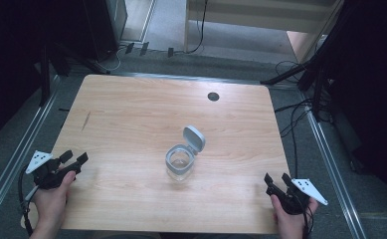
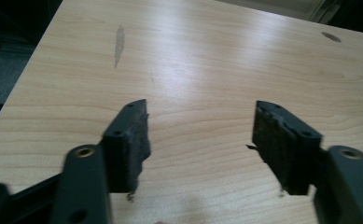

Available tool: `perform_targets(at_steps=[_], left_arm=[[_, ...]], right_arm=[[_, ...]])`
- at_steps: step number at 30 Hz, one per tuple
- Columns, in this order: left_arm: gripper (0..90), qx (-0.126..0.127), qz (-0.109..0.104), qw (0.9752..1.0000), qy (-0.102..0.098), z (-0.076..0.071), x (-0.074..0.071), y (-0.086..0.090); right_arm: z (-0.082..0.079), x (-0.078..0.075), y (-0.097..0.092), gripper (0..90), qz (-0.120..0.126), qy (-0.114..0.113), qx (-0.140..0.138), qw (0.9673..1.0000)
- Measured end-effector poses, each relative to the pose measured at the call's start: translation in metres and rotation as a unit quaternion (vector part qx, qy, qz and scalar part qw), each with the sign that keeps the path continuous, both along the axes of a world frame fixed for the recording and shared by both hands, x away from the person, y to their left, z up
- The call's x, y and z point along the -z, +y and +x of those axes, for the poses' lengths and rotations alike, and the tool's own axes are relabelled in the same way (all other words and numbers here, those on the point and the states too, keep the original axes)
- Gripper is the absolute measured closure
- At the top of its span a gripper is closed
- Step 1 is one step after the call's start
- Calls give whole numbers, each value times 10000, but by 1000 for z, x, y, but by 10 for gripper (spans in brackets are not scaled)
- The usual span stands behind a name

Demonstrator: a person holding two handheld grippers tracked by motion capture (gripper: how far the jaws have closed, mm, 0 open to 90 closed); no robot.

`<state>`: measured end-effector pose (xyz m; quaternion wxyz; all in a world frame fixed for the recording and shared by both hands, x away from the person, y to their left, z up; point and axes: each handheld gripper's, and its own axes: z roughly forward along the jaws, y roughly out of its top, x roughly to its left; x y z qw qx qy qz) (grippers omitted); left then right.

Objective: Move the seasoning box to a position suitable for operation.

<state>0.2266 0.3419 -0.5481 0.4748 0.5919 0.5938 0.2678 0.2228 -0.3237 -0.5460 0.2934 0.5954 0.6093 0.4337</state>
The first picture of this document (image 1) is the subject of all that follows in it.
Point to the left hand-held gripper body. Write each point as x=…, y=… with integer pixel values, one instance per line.
x=48, y=177

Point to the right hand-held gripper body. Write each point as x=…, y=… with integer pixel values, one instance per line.
x=297, y=199

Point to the clear jar with grey lid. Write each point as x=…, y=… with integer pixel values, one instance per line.
x=182, y=156

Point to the person's left hand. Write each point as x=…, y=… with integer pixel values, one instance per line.
x=52, y=202

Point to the person's right hand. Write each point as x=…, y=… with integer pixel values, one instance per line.
x=290, y=224

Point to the black metal stand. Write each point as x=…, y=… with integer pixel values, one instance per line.
x=317, y=59
x=45, y=76

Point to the black computer tower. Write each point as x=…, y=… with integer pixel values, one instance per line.
x=106, y=26

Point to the aluminium floor rail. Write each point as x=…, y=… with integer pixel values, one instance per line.
x=197, y=78
x=18, y=149
x=335, y=172

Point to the white furniture frame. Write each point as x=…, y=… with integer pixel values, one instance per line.
x=247, y=20

